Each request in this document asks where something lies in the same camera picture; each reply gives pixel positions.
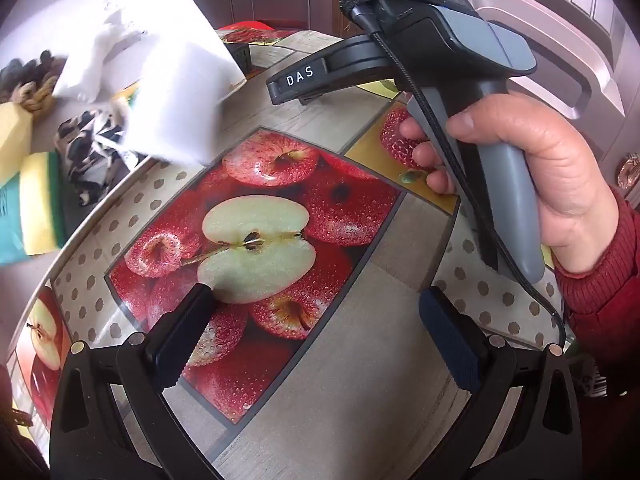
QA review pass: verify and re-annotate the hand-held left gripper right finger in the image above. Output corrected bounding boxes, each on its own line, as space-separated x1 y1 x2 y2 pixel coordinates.
419 286 583 480

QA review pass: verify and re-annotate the animal print cloth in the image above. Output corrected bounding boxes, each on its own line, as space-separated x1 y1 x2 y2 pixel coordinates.
54 109 149 207

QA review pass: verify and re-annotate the teal package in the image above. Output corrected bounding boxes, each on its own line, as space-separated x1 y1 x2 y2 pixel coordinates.
0 174 32 267

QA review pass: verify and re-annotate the metal door handle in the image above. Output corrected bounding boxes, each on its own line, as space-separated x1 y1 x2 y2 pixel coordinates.
617 152 640 192

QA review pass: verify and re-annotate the yellow green sponge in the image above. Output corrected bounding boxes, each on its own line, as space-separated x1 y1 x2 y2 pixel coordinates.
19 151 69 256

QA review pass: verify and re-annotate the pale yellow sponge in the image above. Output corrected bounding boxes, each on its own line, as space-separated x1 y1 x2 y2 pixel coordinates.
0 101 35 177

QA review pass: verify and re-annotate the red printed bag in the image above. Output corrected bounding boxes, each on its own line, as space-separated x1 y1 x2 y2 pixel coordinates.
216 20 297 45

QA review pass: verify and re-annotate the white cloth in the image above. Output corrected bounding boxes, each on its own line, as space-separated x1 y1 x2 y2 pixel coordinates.
51 22 147 106

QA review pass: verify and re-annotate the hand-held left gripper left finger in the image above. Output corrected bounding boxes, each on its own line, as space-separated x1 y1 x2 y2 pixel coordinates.
49 284 218 480

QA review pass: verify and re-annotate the person's right hand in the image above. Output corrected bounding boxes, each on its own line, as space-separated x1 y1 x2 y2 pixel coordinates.
400 94 621 273

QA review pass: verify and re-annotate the white cardboard box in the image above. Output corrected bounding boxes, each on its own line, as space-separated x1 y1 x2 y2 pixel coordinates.
112 0 247 167

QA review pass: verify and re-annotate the black braided cable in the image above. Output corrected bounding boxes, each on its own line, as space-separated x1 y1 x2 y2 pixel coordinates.
350 2 569 348

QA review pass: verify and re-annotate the fruit print tablecloth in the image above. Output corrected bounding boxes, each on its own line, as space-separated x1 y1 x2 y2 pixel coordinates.
10 27 576 480

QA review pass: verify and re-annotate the braided rope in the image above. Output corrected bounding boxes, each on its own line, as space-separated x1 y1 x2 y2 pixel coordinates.
12 79 57 117

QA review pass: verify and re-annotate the person's right forearm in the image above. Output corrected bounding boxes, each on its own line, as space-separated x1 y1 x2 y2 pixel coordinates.
552 187 640 480

